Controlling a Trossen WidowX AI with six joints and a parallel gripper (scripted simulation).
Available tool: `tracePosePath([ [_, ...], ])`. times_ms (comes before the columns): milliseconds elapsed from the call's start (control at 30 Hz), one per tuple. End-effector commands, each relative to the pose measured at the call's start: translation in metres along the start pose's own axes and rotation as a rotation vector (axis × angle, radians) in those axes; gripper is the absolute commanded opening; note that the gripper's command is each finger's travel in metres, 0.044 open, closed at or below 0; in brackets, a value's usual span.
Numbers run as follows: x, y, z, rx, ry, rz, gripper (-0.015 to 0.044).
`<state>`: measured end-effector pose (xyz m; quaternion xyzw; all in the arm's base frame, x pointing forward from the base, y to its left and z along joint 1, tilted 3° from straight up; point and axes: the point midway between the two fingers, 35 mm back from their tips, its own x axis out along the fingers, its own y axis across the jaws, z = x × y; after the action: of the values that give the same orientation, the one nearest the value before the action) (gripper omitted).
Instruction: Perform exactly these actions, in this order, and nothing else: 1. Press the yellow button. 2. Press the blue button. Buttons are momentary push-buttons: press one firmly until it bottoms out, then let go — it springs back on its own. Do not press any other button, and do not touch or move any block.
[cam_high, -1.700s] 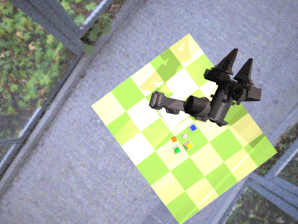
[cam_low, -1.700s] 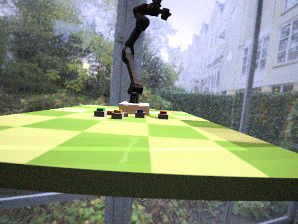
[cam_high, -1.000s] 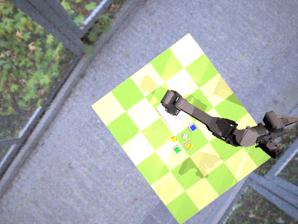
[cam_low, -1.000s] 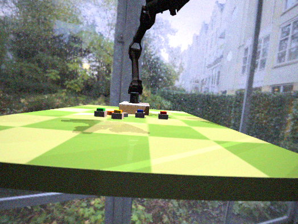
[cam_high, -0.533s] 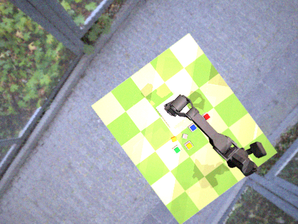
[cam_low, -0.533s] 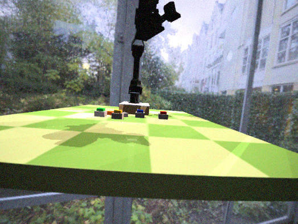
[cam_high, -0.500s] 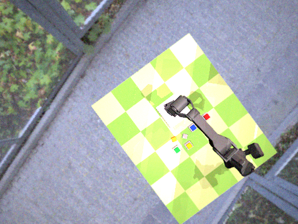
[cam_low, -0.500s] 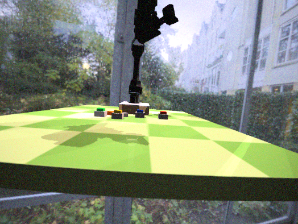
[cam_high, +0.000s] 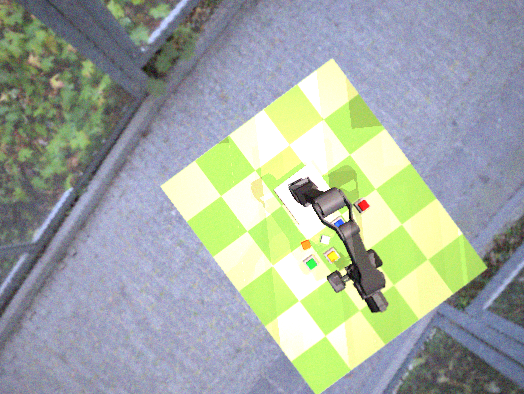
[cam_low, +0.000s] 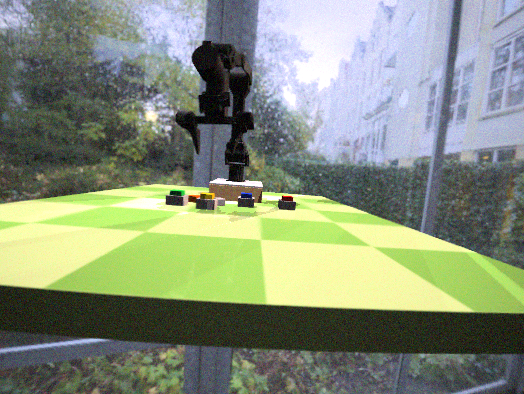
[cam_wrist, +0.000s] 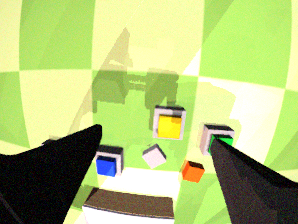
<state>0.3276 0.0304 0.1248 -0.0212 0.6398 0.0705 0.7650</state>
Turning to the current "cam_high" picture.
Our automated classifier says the red button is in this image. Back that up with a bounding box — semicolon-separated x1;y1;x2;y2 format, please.
353;197;371;213

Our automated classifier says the green button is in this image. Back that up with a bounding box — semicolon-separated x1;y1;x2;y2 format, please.
302;254;319;272

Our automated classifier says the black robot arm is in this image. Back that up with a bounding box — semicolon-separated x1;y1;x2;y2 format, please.
288;177;389;314

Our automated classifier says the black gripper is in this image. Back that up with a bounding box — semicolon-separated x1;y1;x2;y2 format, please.
326;249;383;293

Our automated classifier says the yellow button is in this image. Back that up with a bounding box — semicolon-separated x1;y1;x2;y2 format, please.
323;247;340;264

